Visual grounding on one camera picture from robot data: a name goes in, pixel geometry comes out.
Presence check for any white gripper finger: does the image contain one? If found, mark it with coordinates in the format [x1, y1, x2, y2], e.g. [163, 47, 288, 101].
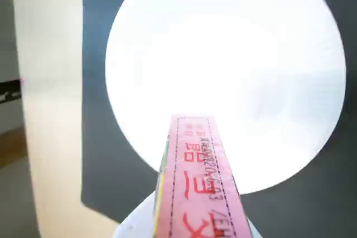
[246, 216, 263, 238]
[113, 191, 159, 238]

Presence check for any pink printed small box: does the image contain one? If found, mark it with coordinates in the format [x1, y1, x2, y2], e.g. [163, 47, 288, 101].
[152, 114, 254, 238]

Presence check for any white round dish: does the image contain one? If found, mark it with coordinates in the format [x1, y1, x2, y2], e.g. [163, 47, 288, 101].
[105, 0, 347, 196]

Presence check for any dark grey mat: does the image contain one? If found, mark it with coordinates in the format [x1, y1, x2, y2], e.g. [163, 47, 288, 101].
[80, 0, 357, 238]

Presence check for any black tripod pole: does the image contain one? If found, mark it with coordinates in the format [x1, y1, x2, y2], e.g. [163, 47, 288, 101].
[0, 79, 23, 105]

